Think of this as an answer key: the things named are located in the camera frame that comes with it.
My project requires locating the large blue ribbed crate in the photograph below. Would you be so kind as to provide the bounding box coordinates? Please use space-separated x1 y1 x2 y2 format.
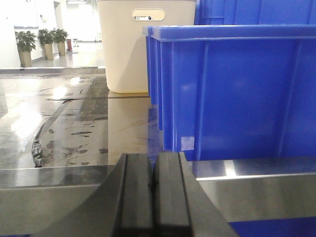
194 0 316 25

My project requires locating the potted plant right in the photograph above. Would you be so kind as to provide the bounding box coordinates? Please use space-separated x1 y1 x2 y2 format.
52 28 68 56

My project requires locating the beige plastic bin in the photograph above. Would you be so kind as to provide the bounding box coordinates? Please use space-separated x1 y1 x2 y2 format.
97 0 196 93

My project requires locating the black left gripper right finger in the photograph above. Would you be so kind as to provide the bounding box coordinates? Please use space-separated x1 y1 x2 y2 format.
153 152 238 237

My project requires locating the potted plant middle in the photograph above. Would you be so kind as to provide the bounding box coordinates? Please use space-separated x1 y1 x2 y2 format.
38 28 54 61

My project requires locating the blue target bin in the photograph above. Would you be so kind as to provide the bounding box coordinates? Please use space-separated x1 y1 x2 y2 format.
142 24 316 160

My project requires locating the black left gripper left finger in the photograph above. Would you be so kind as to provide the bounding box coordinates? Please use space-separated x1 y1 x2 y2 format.
35 154 154 237

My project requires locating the potted plant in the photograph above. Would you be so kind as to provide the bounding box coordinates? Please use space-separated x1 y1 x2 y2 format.
52 28 68 56
15 31 36 67
38 28 54 61

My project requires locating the potted plant left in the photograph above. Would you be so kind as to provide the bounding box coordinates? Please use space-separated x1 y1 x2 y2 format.
15 31 36 67

